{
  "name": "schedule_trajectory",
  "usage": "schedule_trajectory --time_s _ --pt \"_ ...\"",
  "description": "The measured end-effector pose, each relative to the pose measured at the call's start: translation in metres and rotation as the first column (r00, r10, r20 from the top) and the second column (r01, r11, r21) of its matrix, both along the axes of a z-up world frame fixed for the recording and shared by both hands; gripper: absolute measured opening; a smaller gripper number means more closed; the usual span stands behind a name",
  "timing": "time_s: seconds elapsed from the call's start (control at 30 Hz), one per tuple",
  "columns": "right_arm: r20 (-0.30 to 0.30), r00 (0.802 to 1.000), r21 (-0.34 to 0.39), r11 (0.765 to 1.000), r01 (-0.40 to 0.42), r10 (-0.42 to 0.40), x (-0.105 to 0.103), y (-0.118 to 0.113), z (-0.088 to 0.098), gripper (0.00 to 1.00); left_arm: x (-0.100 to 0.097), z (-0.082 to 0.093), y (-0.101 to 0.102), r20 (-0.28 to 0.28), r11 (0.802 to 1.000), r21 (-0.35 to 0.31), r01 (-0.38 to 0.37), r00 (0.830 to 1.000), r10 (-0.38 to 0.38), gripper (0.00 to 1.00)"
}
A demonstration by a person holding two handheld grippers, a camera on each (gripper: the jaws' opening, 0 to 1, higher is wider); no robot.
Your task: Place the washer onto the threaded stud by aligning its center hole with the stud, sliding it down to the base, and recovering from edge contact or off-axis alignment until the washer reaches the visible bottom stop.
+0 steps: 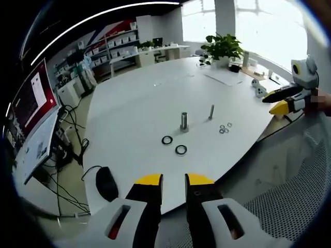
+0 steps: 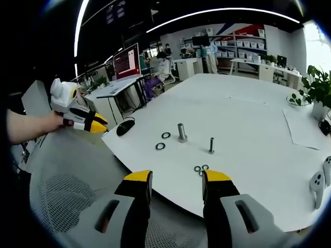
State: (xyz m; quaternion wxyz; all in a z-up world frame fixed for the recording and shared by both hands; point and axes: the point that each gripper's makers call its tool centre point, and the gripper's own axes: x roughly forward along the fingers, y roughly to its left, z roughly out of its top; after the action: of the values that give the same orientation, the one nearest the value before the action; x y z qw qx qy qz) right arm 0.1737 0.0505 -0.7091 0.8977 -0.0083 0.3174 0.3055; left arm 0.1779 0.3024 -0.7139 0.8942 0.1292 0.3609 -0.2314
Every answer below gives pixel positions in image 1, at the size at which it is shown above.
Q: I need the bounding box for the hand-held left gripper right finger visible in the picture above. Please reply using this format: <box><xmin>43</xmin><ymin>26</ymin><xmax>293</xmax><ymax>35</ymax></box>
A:
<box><xmin>184</xmin><ymin>172</ymin><xmax>290</xmax><ymax>248</ymax></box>

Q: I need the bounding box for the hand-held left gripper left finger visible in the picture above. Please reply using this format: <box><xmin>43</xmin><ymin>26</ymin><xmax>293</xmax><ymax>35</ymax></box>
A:
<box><xmin>64</xmin><ymin>173</ymin><xmax>164</xmax><ymax>248</ymax></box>

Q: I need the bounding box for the thick threaded stud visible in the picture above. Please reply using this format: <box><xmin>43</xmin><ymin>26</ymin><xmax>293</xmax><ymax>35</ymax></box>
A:
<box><xmin>179</xmin><ymin>111</ymin><xmax>190</xmax><ymax>133</ymax></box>

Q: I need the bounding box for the black computer mouse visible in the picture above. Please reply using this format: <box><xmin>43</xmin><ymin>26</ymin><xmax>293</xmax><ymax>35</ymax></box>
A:
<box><xmin>96</xmin><ymin>166</ymin><xmax>119</xmax><ymax>203</ymax></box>

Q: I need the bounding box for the white paper sheet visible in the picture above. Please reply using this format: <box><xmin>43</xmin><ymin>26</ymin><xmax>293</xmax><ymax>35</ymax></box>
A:
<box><xmin>203</xmin><ymin>69</ymin><xmax>244</xmax><ymax>86</ymax></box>

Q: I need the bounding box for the grey mesh office chair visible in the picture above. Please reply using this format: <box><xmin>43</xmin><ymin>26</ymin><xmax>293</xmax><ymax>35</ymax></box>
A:
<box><xmin>219</xmin><ymin>115</ymin><xmax>331</xmax><ymax>248</ymax></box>

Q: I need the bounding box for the green potted plant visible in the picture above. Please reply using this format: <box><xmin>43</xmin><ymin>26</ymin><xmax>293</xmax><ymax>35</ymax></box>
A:
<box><xmin>201</xmin><ymin>33</ymin><xmax>244</xmax><ymax>69</ymax></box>

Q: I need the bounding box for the white background desk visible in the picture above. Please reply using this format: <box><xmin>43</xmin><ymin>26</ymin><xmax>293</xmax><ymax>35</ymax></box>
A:
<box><xmin>137</xmin><ymin>43</ymin><xmax>191</xmax><ymax>67</ymax></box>

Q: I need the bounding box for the monitor with white screen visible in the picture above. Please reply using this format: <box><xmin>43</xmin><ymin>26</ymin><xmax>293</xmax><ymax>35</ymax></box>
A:
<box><xmin>14</xmin><ymin>107</ymin><xmax>62</xmax><ymax>185</ymax></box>

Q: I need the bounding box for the black office chair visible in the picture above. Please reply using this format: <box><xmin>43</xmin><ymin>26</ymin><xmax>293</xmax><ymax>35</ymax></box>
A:
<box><xmin>154</xmin><ymin>50</ymin><xmax>167</xmax><ymax>63</ymax></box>

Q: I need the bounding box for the white cabinet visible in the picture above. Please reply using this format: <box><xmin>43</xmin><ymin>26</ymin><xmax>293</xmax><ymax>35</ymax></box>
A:
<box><xmin>56</xmin><ymin>77</ymin><xmax>87</xmax><ymax>106</ymax></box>

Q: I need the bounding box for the monitor with red screen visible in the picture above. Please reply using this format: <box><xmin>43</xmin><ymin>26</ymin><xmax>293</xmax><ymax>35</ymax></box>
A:
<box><xmin>9</xmin><ymin>57</ymin><xmax>59</xmax><ymax>142</ymax></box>

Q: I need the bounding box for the shelving unit with white bins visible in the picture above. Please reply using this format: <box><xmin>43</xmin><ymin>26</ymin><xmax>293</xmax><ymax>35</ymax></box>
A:
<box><xmin>53</xmin><ymin>22</ymin><xmax>140</xmax><ymax>81</ymax></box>

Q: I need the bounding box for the white ceiling light strip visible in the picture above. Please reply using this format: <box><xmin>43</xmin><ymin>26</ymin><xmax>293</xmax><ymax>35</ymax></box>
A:
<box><xmin>30</xmin><ymin>1</ymin><xmax>182</xmax><ymax>67</ymax></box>

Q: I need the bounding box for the black mouse cable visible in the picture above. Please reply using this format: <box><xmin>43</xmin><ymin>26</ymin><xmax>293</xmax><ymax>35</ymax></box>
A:
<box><xmin>81</xmin><ymin>165</ymin><xmax>104</xmax><ymax>182</ymax></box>

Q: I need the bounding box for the bundle of black floor cables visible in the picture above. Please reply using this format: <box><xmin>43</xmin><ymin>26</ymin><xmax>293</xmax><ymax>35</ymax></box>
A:
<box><xmin>41</xmin><ymin>104</ymin><xmax>91</xmax><ymax>216</ymax></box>

